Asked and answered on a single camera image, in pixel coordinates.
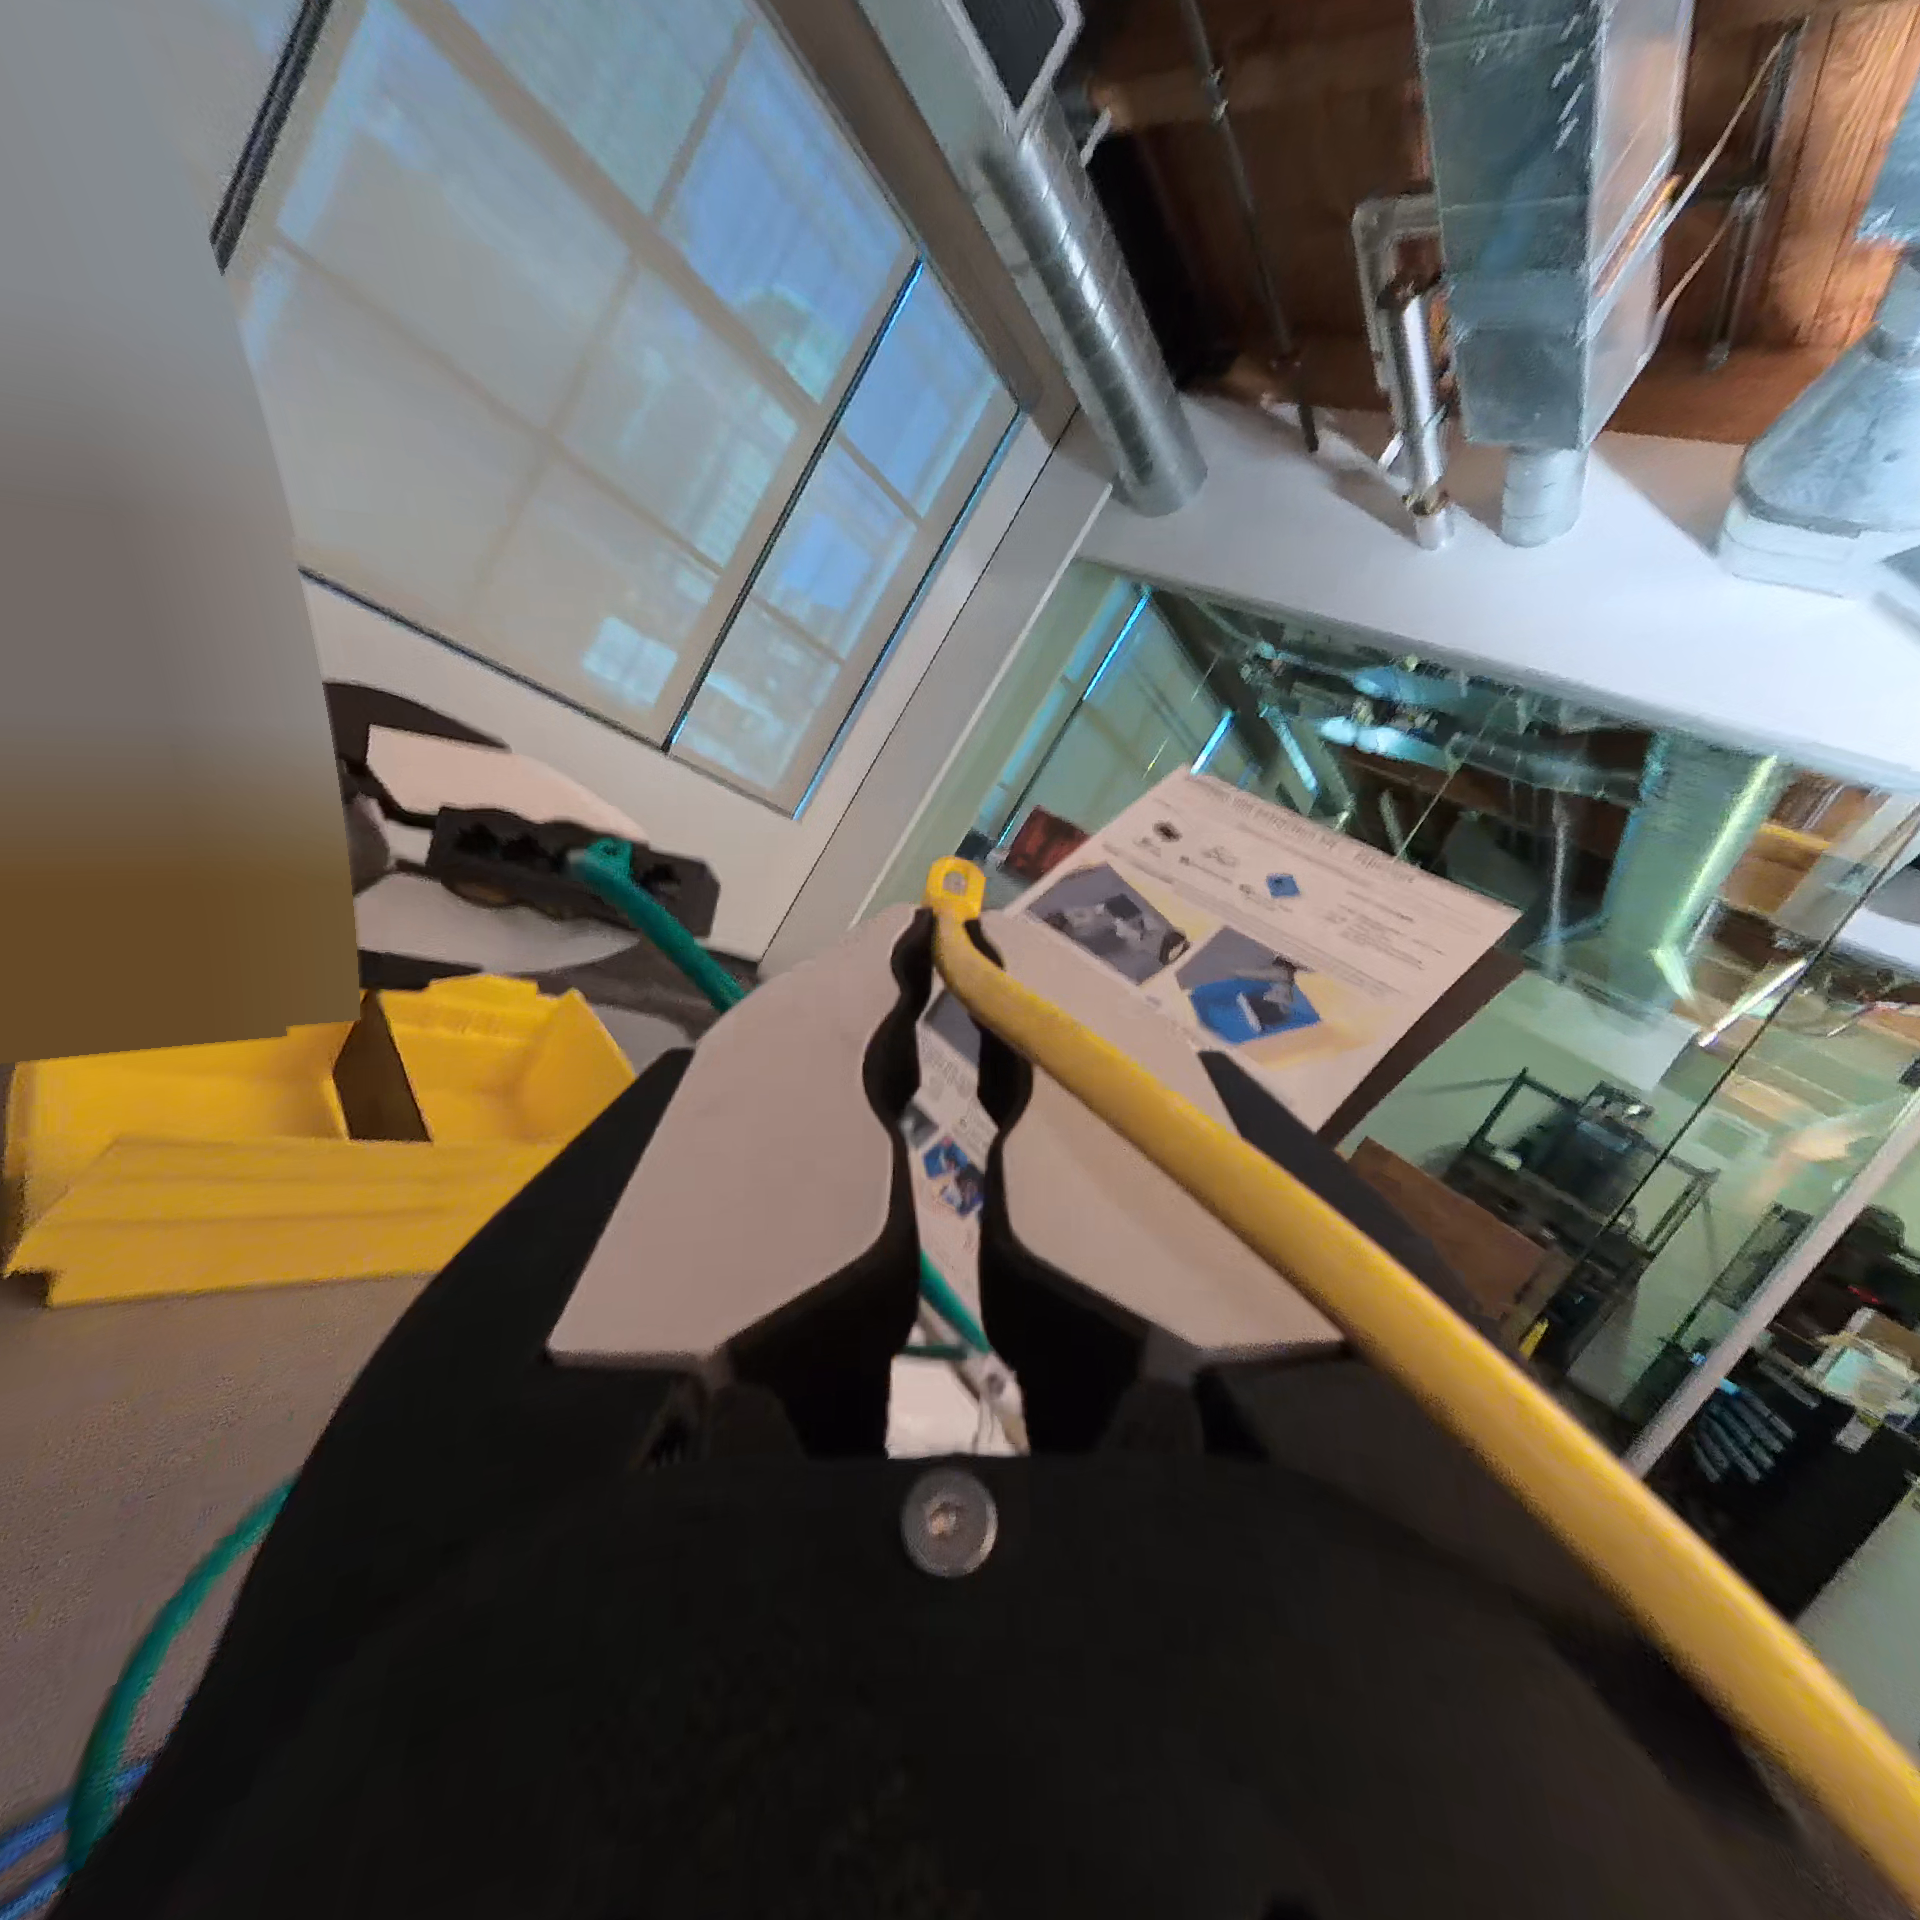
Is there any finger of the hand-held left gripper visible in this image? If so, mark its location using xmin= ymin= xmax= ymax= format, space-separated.
xmin=353 ymin=728 xmax=656 ymax=842
xmin=348 ymin=871 xmax=660 ymax=973

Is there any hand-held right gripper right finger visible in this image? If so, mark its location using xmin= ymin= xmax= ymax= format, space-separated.
xmin=970 ymin=916 xmax=1351 ymax=1365

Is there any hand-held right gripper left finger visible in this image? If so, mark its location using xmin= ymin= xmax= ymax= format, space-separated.
xmin=543 ymin=904 xmax=926 ymax=1365

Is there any green ethernet cable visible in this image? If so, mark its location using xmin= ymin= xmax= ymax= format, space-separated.
xmin=57 ymin=842 xmax=995 ymax=1875

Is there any black network switch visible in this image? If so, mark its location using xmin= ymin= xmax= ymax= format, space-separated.
xmin=425 ymin=806 xmax=725 ymax=933

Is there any yellow plastic bin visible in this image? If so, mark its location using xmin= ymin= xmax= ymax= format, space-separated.
xmin=0 ymin=965 xmax=638 ymax=1309

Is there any yellow ethernet cable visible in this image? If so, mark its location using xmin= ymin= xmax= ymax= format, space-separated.
xmin=926 ymin=860 xmax=1920 ymax=1906

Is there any printed instruction sheet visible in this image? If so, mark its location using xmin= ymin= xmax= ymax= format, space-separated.
xmin=901 ymin=762 xmax=1520 ymax=1252

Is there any round spiral silver duct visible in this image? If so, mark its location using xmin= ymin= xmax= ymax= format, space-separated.
xmin=974 ymin=99 xmax=1208 ymax=517

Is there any blue ethernet cable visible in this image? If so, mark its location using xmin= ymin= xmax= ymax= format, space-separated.
xmin=0 ymin=1755 xmax=156 ymax=1920

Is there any round silver elbow duct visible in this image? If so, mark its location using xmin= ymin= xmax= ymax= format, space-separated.
xmin=1712 ymin=297 xmax=1920 ymax=600

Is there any large rectangular silver duct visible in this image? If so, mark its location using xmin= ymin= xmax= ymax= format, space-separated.
xmin=1410 ymin=0 xmax=1697 ymax=544

